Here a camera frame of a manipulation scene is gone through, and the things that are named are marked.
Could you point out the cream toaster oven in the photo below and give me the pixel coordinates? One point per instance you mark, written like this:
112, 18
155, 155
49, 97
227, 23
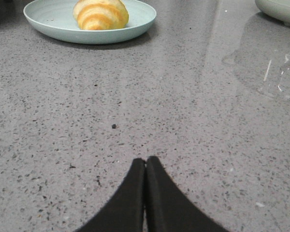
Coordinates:
278, 9

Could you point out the light green plate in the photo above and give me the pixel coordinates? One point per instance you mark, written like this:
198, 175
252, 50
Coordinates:
54, 18

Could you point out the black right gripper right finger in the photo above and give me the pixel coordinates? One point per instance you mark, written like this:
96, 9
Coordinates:
168, 209

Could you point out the golden croissant bread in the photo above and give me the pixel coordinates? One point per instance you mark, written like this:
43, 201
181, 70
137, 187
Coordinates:
100, 14

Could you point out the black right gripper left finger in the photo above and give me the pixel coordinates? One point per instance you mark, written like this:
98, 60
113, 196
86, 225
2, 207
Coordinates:
124, 212

